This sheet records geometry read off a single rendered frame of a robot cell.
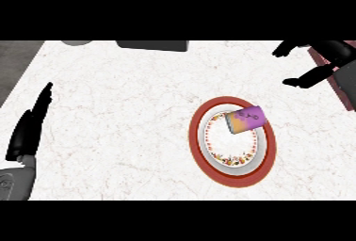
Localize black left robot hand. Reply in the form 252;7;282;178
4;81;56;163

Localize red round placemat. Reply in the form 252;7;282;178
187;95;277;189

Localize white plate with floral rim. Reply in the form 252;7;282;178
197;104;270;177

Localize grey round object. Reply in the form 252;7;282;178
60;40;94;47

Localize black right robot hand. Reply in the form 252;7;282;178
271;40;356;89

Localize purple and orange can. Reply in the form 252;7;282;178
224;104;268;136

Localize dark grey rectangular object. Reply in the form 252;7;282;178
113;40;189;53

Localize dark red open box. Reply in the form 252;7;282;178
305;46;356;113

